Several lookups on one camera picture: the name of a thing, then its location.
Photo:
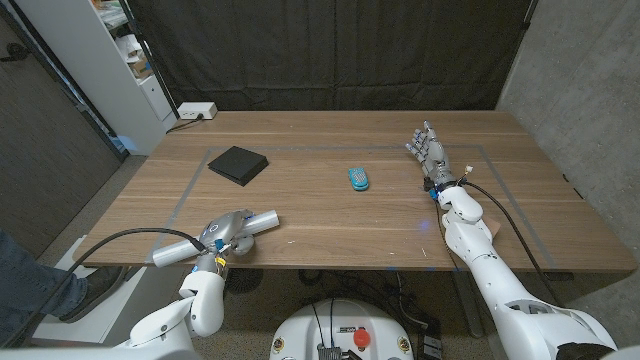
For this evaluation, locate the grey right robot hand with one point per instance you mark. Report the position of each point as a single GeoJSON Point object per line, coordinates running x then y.
{"type": "Point", "coordinates": [435, 157]}

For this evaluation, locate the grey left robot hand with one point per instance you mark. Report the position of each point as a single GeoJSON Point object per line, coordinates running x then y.
{"type": "Point", "coordinates": [225, 230]}

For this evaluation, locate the silver metal tube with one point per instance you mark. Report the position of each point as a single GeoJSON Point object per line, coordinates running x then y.
{"type": "Point", "coordinates": [265, 221]}

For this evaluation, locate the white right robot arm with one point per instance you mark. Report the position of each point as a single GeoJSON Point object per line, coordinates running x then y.
{"type": "Point", "coordinates": [490, 280]}

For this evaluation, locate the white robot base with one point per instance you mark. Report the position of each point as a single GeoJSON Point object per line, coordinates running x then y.
{"type": "Point", "coordinates": [310, 335]}

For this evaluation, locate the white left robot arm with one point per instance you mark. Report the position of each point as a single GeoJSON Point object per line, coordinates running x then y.
{"type": "Point", "coordinates": [205, 300]}

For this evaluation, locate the blue toy phone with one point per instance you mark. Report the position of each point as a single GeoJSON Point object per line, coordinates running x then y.
{"type": "Point", "coordinates": [358, 179]}

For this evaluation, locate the black round ribbed disc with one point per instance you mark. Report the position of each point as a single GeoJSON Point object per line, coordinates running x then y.
{"type": "Point", "coordinates": [244, 280]}

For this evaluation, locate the black square box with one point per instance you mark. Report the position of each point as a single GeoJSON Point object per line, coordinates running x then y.
{"type": "Point", "coordinates": [238, 164]}

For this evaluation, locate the white power strip box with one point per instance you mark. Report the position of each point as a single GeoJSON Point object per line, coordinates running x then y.
{"type": "Point", "coordinates": [196, 110]}

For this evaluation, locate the person's dark shoe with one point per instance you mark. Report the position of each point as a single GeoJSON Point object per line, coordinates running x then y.
{"type": "Point", "coordinates": [95, 290]}

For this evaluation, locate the black curtain backdrop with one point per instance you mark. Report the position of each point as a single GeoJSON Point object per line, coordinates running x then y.
{"type": "Point", "coordinates": [330, 50]}

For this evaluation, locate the white flat floor board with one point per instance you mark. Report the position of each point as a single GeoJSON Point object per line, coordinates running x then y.
{"type": "Point", "coordinates": [95, 325]}

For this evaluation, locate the red emergency stop button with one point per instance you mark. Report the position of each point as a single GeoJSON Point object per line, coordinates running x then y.
{"type": "Point", "coordinates": [361, 337]}

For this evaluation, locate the cardboard box on shelf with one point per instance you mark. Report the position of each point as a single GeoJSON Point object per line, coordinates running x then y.
{"type": "Point", "coordinates": [140, 67]}

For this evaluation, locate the black slanted stand pole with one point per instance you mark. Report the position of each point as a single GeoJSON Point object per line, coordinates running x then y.
{"type": "Point", "coordinates": [150, 61]}

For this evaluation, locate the black floor power strip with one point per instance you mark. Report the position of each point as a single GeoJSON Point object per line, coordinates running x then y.
{"type": "Point", "coordinates": [430, 345]}

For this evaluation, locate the person's leg in jeans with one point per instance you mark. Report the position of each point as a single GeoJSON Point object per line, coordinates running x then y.
{"type": "Point", "coordinates": [25, 290]}

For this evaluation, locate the white shelf cabinet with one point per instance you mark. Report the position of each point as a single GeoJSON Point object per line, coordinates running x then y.
{"type": "Point", "coordinates": [90, 65]}

